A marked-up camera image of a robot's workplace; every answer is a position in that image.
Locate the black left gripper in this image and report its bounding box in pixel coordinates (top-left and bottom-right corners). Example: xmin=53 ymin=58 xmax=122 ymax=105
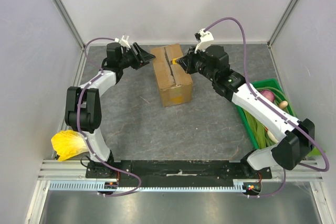
xmin=119 ymin=43 xmax=156 ymax=71

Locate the yellow utility knife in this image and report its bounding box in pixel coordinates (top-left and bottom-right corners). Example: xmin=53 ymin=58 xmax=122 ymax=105
xmin=170 ymin=57 xmax=183 ymax=65

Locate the brown cardboard express box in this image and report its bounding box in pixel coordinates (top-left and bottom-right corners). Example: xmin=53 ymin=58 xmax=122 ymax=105
xmin=150 ymin=44 xmax=193 ymax=107

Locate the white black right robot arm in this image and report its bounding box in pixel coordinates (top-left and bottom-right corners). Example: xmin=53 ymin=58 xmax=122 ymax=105
xmin=171 ymin=45 xmax=315 ymax=179

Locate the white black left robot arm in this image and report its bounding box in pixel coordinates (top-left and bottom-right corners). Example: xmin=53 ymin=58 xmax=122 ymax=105
xmin=65 ymin=40 xmax=155 ymax=178

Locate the green plastic vegetable tray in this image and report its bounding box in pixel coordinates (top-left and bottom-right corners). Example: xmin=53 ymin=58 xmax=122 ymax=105
xmin=232 ymin=79 xmax=299 ymax=149

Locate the purple onion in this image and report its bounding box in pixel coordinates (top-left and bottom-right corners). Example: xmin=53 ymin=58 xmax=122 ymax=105
xmin=260 ymin=89 xmax=275 ymax=103

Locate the brown mushroom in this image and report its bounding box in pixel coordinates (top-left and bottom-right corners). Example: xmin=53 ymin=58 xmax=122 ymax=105
xmin=278 ymin=101 xmax=288 ymax=110

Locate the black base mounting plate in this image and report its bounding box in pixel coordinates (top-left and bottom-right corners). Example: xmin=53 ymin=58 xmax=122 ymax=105
xmin=85 ymin=159 xmax=272 ymax=179

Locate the yellow napa cabbage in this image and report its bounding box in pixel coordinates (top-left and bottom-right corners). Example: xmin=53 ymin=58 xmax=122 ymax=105
xmin=51 ymin=130 xmax=89 ymax=162

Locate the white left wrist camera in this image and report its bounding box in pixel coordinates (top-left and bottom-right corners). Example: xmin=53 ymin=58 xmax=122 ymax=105
xmin=114 ymin=35 xmax=131 ymax=49

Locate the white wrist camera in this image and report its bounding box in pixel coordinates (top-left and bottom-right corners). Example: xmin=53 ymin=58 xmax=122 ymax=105
xmin=194 ymin=28 xmax=214 ymax=53
xmin=114 ymin=35 xmax=131 ymax=49

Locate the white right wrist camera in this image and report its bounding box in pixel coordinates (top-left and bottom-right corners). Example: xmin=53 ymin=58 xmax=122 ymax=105
xmin=194 ymin=28 xmax=214 ymax=53

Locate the slotted cable duct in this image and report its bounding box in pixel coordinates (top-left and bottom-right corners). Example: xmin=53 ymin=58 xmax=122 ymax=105
xmin=48 ymin=180 xmax=260 ymax=191

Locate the aluminium frame rail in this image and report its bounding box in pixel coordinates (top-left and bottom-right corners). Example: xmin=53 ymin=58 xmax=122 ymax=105
xmin=38 ymin=160 xmax=323 ymax=182

